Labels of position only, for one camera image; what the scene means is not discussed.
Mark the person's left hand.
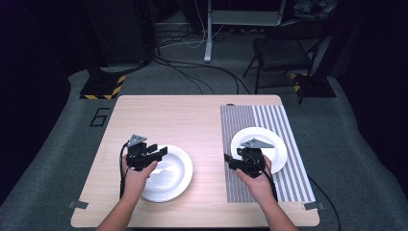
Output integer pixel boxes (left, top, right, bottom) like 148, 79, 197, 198
120, 156, 159, 202

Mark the black floor cable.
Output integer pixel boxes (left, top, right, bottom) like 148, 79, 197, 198
150, 56, 252, 95

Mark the black cable beside table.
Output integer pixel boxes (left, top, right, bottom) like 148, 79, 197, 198
307, 175, 343, 231

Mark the white plate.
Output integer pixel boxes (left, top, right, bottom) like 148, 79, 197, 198
140, 144, 194, 204
230, 126, 289, 175

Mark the grey tape piece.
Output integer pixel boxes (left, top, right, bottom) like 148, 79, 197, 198
302, 201, 325, 212
67, 200, 89, 210

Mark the black stand base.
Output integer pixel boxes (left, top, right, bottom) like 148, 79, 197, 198
290, 72, 338, 98

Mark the grey striped placemat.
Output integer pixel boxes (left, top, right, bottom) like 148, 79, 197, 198
219, 104, 317, 204

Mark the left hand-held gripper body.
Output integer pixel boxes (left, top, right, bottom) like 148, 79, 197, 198
125, 133, 152, 172

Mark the person's right hand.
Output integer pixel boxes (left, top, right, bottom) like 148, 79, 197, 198
235, 155, 274, 204

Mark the black folding chair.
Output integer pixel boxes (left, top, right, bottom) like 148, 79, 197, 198
242, 21, 325, 96

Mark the yellow-black striped stand base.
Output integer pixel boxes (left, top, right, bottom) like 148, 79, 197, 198
79, 74, 127, 101

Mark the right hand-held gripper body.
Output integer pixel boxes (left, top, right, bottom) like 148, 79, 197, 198
236, 137, 276, 179

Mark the white metal stand leg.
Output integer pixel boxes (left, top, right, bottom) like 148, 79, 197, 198
203, 0, 215, 64

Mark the left hand-held gripper black cable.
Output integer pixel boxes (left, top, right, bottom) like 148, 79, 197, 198
118, 141, 130, 200

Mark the white floor cable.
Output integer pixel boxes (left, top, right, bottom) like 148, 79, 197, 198
158, 0, 225, 50

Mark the black cabinet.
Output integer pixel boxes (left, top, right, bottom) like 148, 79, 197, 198
84, 0, 156, 66

